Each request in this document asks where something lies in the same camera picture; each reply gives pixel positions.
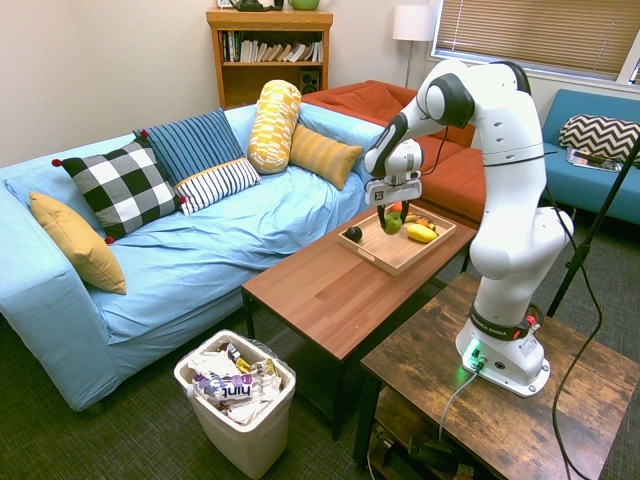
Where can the wooden top coffee table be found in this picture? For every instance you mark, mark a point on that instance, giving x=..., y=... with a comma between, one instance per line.
x=325, y=300

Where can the teal sofa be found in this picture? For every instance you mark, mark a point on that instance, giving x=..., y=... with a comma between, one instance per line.
x=565, y=175

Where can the red black stop button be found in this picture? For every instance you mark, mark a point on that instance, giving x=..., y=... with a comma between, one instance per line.
x=531, y=320

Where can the black object on bookshelf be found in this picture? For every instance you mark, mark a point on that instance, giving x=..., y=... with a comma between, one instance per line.
x=250, y=6

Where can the crumpled white paper trash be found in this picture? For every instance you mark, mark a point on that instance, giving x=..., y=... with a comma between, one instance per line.
x=210, y=361

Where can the black white chevron pillow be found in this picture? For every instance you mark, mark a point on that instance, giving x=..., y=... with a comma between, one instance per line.
x=595, y=132

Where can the small yellow banana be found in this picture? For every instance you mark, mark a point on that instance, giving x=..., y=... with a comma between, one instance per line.
x=414, y=218

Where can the blue striped pillow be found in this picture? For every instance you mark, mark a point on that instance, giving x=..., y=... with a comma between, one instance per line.
x=190, y=140

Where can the white floor lamp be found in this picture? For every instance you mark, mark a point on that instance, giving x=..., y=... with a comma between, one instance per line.
x=414, y=22

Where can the orange sofa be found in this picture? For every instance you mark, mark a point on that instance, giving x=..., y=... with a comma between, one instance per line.
x=360, y=100

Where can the plain mustard pillow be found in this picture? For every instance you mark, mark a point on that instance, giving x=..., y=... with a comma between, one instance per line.
x=75, y=240

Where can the black round fruit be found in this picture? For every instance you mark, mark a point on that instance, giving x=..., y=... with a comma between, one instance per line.
x=353, y=234

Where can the green bowl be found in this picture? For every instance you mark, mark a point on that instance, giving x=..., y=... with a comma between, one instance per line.
x=303, y=4

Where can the magazine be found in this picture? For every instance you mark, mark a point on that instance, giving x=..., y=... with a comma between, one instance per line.
x=585, y=159

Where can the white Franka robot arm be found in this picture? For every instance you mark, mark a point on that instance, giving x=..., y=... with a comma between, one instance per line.
x=510, y=150

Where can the small black speaker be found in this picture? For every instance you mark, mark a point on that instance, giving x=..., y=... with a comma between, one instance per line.
x=310, y=81

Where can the dark brown orange fruit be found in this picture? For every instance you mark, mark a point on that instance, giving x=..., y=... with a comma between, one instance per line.
x=429, y=222

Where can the wooden window blinds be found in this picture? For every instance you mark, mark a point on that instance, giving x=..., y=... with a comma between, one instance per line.
x=525, y=30

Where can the wooden serving tray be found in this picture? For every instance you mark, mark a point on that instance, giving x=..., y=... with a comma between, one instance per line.
x=395, y=252

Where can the yellow patterned bolster pillow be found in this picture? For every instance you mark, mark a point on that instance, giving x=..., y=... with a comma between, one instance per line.
x=272, y=125

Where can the yellow mango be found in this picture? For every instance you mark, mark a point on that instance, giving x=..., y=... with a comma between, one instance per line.
x=421, y=233

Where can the white plastic trash bin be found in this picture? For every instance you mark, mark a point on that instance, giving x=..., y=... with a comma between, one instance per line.
x=250, y=445

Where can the light blue sofa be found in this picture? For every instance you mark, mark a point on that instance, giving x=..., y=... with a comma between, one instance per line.
x=200, y=250

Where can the wooden bookshelf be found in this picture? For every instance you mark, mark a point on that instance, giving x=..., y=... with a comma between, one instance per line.
x=270, y=20

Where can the black white checkered pillow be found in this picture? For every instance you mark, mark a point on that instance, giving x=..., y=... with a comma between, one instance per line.
x=120, y=185

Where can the clear plastic bin liner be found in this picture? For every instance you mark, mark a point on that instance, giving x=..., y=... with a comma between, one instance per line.
x=261, y=345

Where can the mustard striped lumbar pillow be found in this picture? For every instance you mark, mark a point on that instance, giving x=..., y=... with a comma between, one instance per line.
x=325, y=152

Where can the black device under table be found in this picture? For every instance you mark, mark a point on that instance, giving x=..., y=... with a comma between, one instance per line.
x=435, y=452

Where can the row of books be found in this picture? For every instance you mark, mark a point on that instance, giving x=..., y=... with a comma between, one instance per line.
x=270, y=52

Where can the black camera stand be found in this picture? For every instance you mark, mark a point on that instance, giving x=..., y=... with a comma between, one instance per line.
x=595, y=230

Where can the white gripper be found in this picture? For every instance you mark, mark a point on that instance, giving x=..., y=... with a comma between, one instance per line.
x=395, y=191

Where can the rustic wooden side table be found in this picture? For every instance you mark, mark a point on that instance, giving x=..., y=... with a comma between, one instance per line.
x=500, y=425

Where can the white navy striped pillow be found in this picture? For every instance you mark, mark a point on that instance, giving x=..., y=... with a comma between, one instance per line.
x=220, y=182

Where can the purple hint drink packaging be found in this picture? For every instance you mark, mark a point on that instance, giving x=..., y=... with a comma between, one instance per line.
x=225, y=387

